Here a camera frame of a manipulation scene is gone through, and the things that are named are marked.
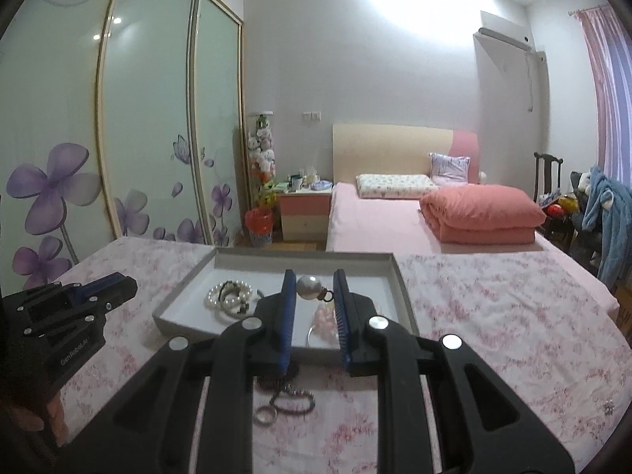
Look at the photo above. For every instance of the blue plush robe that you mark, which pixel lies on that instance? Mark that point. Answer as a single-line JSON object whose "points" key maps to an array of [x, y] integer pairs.
{"points": [[610, 217]]}

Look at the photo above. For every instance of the flower print sliding wardrobe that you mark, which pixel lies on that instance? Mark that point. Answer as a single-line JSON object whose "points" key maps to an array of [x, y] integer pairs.
{"points": [[138, 118]]}

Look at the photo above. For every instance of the white air conditioner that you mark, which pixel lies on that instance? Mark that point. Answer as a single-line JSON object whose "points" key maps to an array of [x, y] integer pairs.
{"points": [[501, 39]]}

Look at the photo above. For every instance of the floral print pillow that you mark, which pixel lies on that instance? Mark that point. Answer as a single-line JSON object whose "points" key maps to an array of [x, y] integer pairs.
{"points": [[395, 185]]}

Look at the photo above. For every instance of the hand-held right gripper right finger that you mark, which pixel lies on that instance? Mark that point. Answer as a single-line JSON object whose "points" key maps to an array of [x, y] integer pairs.
{"points": [[341, 318]]}

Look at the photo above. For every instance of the white wall switch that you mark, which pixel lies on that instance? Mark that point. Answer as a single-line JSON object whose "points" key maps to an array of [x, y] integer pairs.
{"points": [[312, 116]]}

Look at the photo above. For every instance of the grey cardboard box tray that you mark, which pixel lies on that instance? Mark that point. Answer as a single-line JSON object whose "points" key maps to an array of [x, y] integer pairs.
{"points": [[375, 276]]}

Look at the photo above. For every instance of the pink floral table cloth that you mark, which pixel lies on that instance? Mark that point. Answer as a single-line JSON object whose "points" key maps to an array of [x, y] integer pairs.
{"points": [[474, 316]]}

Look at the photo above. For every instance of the wide silver bangle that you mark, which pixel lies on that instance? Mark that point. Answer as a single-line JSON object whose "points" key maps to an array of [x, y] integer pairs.
{"points": [[309, 335]]}

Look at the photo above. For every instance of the purple print pillow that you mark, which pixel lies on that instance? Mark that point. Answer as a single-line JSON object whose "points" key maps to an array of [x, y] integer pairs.
{"points": [[450, 168]]}

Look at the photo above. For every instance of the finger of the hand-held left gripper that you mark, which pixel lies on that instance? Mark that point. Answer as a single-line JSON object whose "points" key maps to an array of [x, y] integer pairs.
{"points": [[96, 286], [118, 292]]}

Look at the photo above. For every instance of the red trash bin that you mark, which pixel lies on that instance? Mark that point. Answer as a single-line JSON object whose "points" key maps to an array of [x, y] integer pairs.
{"points": [[259, 224]]}

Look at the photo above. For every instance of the plush toy column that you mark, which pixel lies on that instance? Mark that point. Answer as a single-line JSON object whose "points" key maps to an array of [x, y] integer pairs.
{"points": [[261, 158]]}

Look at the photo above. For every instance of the small silver flower brooch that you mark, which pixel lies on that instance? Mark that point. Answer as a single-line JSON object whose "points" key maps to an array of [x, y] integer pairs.
{"points": [[608, 407]]}

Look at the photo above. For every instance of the person's left hand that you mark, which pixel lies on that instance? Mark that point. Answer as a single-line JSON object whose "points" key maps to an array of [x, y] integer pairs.
{"points": [[54, 417]]}

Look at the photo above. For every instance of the cream and pink headboard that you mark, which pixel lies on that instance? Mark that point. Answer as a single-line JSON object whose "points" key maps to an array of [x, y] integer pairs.
{"points": [[390, 150]]}

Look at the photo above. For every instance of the pink bed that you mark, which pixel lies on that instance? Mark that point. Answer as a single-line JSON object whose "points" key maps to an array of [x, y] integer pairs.
{"points": [[375, 222]]}

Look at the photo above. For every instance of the folded pink quilt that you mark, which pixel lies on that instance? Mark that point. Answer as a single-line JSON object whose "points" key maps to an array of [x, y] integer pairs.
{"points": [[481, 212]]}

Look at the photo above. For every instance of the pink curtain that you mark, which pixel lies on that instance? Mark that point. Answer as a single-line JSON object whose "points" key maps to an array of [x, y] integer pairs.
{"points": [[612, 84]]}

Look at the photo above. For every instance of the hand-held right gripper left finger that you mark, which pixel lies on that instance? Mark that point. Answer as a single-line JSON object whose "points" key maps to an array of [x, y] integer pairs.
{"points": [[288, 318]]}

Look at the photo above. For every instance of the pink and cream nightstand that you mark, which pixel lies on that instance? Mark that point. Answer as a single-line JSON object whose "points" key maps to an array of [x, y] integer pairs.
{"points": [[303, 215]]}

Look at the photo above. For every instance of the dark wooden chair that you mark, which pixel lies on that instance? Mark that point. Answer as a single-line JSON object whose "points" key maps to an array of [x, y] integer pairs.
{"points": [[547, 173]]}

